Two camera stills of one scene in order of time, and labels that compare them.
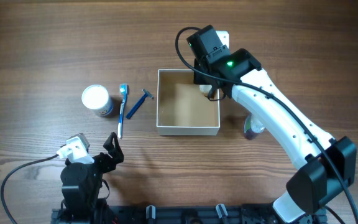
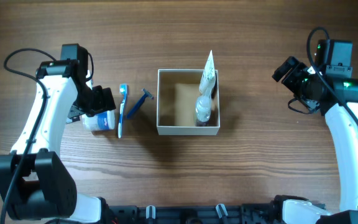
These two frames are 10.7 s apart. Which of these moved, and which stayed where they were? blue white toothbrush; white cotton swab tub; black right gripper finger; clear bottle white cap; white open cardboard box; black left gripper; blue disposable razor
Moved: clear bottle white cap; black left gripper; black right gripper finger; white cotton swab tub
Stayed: blue white toothbrush; blue disposable razor; white open cardboard box
